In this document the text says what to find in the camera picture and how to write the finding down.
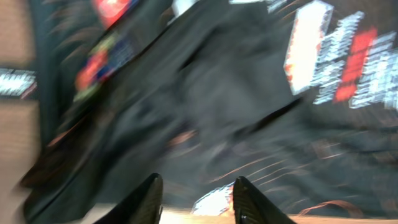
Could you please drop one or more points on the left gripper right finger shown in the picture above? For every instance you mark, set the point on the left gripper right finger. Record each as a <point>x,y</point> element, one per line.
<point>251,206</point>

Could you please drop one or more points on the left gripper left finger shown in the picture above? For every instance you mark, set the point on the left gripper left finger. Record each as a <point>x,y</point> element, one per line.
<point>142,206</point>

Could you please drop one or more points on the black printed cycling jersey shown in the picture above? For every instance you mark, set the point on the black printed cycling jersey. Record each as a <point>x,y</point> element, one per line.
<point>299,97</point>

